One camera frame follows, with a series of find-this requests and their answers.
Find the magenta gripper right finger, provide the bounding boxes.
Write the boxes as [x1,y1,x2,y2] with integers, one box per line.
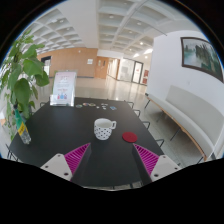
[133,144,181,185]

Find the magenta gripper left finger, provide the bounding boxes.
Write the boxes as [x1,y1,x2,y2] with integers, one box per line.
[41,143,91,181]

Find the green plastic bottle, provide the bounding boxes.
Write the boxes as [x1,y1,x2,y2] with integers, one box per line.
[14,109,31,145]

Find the red round coaster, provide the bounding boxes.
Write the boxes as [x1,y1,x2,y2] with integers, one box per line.
[122,132,137,143]

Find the white polka dot mug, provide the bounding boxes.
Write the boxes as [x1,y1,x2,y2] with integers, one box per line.
[94,118,117,140]

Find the white long bench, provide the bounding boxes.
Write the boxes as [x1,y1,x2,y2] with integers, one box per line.
[146,85,224,160]

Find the acrylic sign stand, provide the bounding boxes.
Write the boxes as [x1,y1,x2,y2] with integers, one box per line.
[50,70,77,107]

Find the green leafy potted plant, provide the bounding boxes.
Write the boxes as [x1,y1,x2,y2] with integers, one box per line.
[0,30,49,138]

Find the framed landscape painting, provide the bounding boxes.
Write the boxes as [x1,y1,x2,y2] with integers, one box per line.
[181,37,224,82]

